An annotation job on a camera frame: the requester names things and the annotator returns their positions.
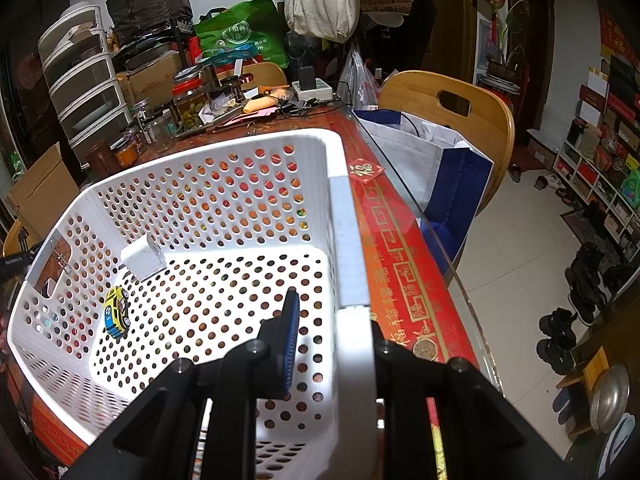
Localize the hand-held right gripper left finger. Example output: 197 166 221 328
64 287 301 480

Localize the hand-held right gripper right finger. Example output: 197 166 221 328
371 321 576 480

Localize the white perforated plastic basket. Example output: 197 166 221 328
7 128 377 480

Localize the white rectangular block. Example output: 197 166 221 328
120 241 165 281

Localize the yellow toy car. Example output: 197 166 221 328
103 286 130 339

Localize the red patterned tablecloth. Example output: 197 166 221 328
15 105 481 480

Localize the metal basin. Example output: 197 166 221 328
590 364 631 433

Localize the row of dark shoes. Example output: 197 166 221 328
536 200 636 376

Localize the white and blue paper bag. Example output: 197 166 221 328
353 109 495 277

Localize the empty glass jar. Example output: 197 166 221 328
147 114 176 154

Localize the white power strip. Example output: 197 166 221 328
292 81 335 102

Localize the glass jar with red lid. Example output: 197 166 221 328
172 79 207 127

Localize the brown lidded jar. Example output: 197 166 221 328
84 140 122 178

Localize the clear plastic bag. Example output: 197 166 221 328
341 43 383 111

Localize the cardboard box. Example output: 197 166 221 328
7 142 81 241

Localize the green shopping bag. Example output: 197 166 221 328
194 0 291 69

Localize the storage shelf with boxes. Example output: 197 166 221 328
552 55 640 261

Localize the white plastic drawer tower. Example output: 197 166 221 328
38 4 137 161

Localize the beige canvas tote bag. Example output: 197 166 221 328
284 0 360 44

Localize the black plastic-wrapped bundle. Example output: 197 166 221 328
105 0 194 46

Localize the potted plant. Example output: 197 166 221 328
486 0 531 83

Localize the wooden chair with handle cutout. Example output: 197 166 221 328
378 70 516 211

